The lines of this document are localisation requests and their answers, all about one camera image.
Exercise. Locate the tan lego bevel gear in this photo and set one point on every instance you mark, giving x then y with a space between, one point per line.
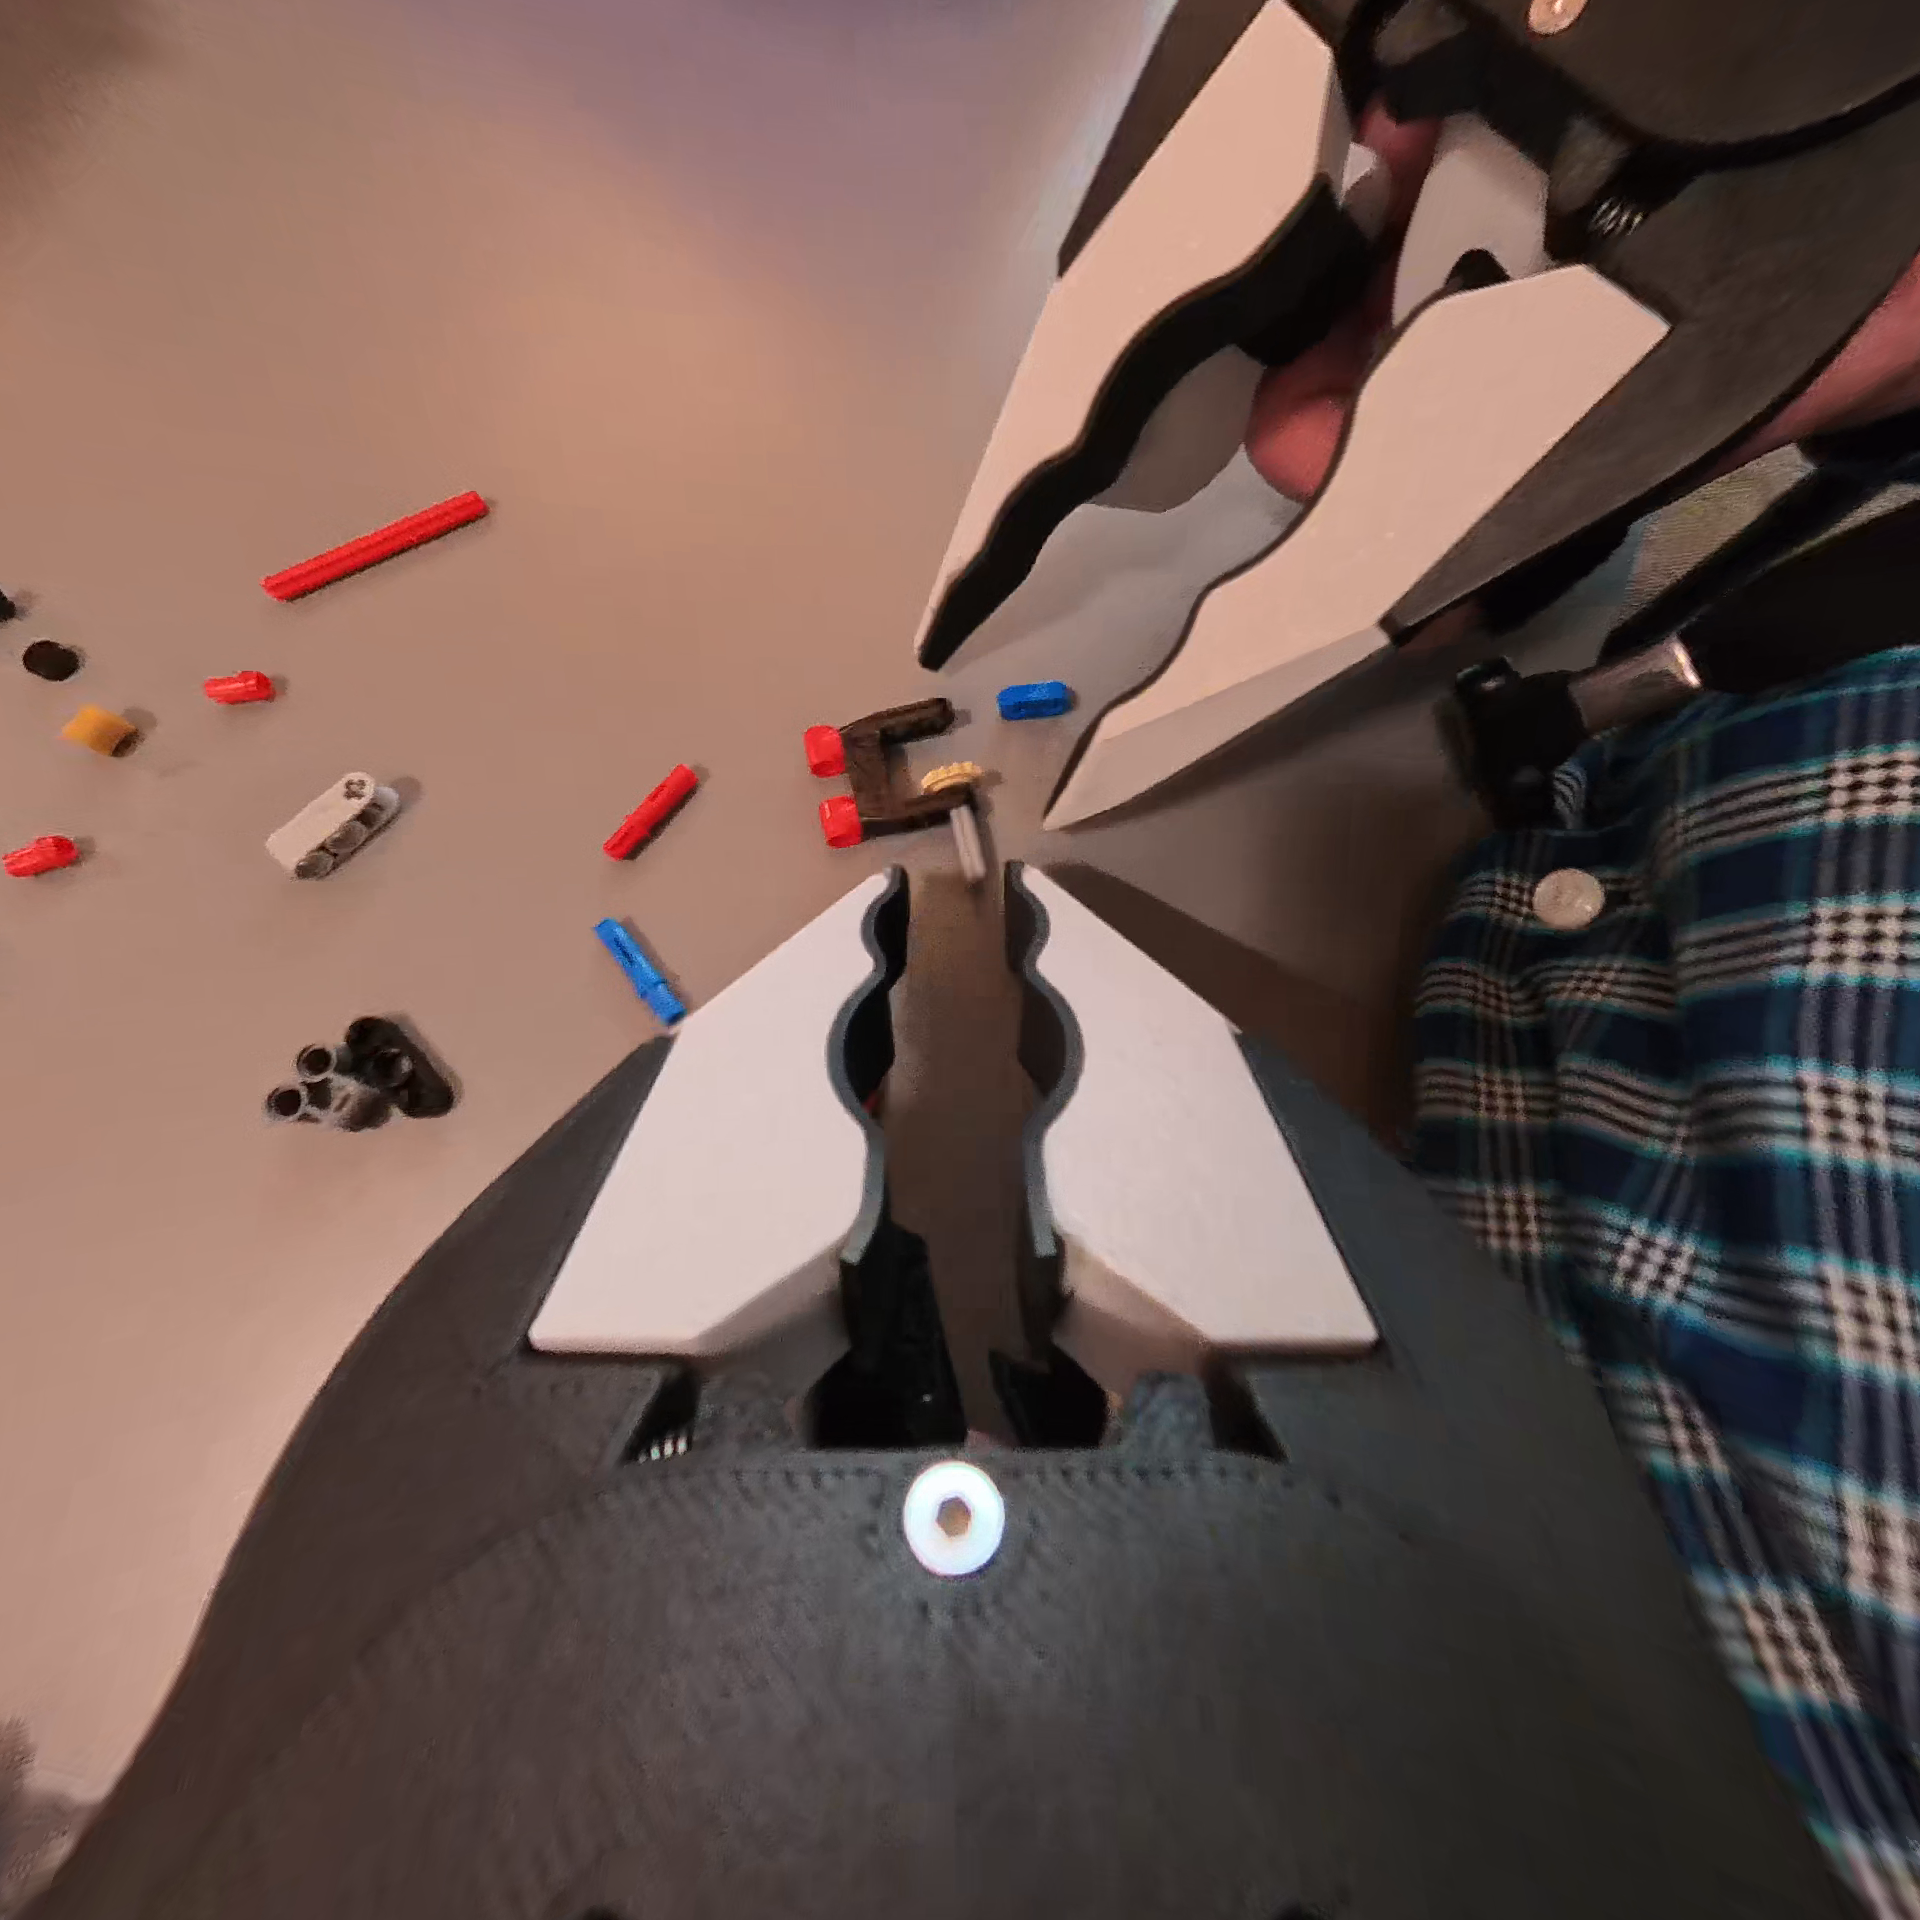
954 779

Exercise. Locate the long red lego axle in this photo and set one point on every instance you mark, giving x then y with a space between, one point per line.
376 547

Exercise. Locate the red lego axle pin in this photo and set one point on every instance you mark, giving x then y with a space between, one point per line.
825 750
840 821

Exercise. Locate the blue lego pin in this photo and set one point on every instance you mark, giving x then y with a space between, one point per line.
642 971

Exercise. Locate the blue thin lego liftarm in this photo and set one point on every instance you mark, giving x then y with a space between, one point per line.
1034 701

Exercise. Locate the light grey lego liftarm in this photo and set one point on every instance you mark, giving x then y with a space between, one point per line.
332 826

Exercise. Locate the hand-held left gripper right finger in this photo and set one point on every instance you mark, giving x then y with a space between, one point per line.
1201 1201

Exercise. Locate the black lego frame piece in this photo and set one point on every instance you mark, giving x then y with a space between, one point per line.
870 774

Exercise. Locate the gold lego bush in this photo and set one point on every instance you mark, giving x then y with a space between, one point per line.
99 731

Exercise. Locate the person's right forearm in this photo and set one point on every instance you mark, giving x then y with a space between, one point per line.
1859 359

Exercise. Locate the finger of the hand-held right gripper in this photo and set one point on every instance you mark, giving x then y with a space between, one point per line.
1184 226
1441 450

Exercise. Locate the small red lego pin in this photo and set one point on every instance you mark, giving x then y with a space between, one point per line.
241 686
41 858

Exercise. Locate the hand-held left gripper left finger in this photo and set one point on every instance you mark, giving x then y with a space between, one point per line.
704 1201

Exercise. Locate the small dark lego bush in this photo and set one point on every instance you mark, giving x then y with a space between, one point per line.
54 660

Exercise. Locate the black badge reel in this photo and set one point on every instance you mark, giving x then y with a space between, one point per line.
1507 743

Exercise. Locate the blue plaid shirt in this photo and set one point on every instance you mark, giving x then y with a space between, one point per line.
1725 1124

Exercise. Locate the black grey lego connector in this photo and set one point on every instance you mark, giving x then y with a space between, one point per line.
358 1077

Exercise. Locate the grey lego axle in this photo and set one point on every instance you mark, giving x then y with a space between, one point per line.
970 839

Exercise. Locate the person's right hand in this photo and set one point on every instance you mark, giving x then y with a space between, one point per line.
1318 436

